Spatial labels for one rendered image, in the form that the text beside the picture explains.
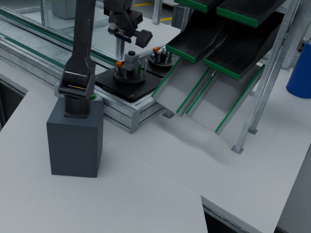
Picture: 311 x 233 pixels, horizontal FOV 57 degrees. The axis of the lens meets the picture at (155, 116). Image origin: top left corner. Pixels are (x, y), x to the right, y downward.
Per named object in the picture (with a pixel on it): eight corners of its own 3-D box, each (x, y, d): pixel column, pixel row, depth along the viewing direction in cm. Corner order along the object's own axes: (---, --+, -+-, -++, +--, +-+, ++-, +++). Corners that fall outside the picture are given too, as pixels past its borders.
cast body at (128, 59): (129, 71, 118) (131, 55, 114) (121, 67, 120) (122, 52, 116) (141, 65, 124) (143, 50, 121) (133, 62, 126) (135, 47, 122)
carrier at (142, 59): (168, 83, 130) (172, 58, 123) (127, 65, 140) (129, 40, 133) (194, 69, 148) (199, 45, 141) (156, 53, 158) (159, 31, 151)
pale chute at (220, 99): (219, 136, 96) (215, 131, 92) (189, 117, 103) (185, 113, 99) (267, 69, 97) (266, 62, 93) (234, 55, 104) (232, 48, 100)
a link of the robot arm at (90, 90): (86, 102, 78) (86, 82, 75) (55, 95, 79) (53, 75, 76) (95, 91, 84) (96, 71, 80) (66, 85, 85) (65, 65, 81)
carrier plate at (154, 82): (132, 104, 112) (133, 99, 111) (89, 81, 122) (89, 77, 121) (166, 84, 129) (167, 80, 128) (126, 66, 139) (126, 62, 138)
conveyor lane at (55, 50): (131, 122, 117) (133, 101, 112) (9, 55, 153) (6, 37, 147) (169, 98, 138) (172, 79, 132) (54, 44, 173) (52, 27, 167)
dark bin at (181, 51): (195, 64, 92) (193, 46, 86) (166, 50, 99) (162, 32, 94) (246, 19, 102) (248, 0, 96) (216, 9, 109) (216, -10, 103)
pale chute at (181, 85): (181, 117, 102) (177, 113, 98) (155, 101, 109) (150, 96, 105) (227, 55, 103) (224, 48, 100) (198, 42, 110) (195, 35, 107)
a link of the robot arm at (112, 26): (137, 34, 101) (146, 21, 102) (99, 20, 109) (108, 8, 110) (145, 47, 108) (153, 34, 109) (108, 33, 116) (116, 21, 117)
